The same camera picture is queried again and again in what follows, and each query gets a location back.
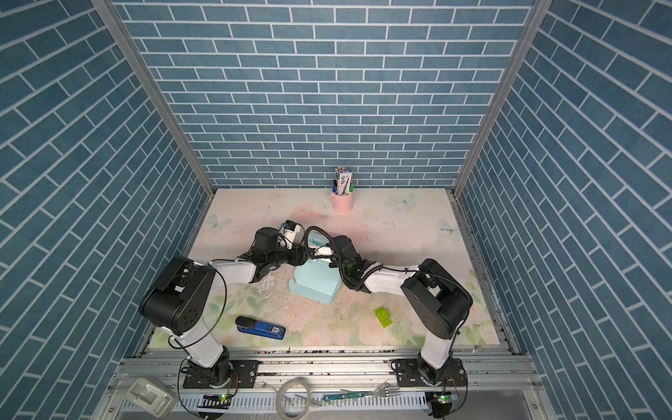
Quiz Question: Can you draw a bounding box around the pink pen holder cup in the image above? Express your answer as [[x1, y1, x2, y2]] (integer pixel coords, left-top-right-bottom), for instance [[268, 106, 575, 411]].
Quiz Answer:
[[331, 192, 355, 215]]

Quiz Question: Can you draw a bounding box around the blue black stapler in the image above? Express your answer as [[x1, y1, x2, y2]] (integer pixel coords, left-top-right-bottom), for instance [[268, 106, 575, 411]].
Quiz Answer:
[[236, 316, 286, 341]]

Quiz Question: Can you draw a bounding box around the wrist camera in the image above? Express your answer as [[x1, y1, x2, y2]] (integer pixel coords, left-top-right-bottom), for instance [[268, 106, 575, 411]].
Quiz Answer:
[[278, 220, 305, 250], [313, 245, 334, 258]]

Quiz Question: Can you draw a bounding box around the green handled tool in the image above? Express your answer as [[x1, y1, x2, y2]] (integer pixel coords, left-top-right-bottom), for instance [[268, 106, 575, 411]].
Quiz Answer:
[[323, 391, 367, 403]]

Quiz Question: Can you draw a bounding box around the white plastic holder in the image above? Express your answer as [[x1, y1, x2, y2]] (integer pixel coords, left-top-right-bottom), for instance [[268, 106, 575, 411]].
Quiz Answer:
[[125, 377, 178, 418]]

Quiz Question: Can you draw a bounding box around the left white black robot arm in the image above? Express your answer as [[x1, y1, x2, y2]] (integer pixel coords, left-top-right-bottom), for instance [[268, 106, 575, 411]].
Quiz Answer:
[[139, 220, 307, 388]]

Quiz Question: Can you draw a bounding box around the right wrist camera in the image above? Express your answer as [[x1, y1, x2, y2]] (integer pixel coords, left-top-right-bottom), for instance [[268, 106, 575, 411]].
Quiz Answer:
[[313, 245, 334, 258]]

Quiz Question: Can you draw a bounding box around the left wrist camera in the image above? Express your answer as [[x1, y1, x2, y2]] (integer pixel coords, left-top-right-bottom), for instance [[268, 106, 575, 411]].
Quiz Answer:
[[278, 220, 305, 250]]

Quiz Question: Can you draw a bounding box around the metal fork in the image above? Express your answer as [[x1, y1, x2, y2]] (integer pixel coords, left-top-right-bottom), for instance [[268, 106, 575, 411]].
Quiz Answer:
[[341, 381, 401, 398]]

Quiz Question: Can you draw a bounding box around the green plastic block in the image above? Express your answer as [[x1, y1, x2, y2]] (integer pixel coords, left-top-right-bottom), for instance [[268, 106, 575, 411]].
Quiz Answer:
[[374, 306, 393, 328]]

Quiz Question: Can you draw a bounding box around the aluminium frame rail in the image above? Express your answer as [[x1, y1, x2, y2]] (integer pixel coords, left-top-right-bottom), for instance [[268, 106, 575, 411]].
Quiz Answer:
[[94, 346, 555, 419]]

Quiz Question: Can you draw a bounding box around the light blue paper box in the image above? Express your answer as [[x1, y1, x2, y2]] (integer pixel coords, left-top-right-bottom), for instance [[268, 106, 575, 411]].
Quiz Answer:
[[289, 258, 342, 305]]

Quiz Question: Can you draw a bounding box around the coiled white cable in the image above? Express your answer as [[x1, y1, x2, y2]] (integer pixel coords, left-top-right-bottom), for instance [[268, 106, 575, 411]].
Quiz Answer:
[[275, 376, 315, 420]]

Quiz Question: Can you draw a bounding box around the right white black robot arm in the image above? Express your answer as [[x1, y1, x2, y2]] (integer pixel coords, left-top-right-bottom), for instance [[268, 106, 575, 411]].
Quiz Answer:
[[328, 236, 474, 385]]

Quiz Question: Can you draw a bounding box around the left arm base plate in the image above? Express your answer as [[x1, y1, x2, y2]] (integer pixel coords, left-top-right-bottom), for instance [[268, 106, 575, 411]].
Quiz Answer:
[[180, 359, 259, 390]]

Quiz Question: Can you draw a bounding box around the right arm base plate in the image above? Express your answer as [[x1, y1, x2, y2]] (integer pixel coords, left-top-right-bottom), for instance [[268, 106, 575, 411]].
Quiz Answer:
[[390, 356, 468, 388]]

